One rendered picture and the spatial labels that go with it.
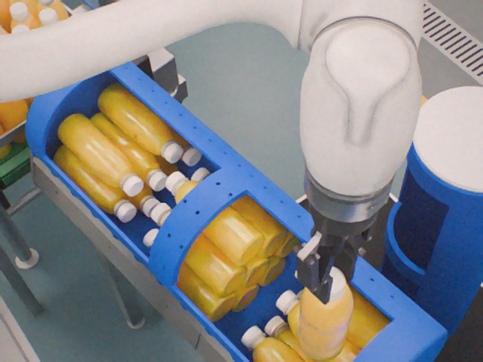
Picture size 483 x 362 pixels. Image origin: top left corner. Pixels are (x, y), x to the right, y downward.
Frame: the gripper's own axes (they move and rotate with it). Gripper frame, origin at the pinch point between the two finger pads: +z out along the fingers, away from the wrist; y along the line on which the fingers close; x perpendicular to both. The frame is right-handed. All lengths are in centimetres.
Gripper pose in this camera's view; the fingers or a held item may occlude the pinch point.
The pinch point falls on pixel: (332, 274)
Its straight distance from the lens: 96.8
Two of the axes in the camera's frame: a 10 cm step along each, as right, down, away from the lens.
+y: 7.3, -5.9, 3.5
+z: 0.3, 5.4, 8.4
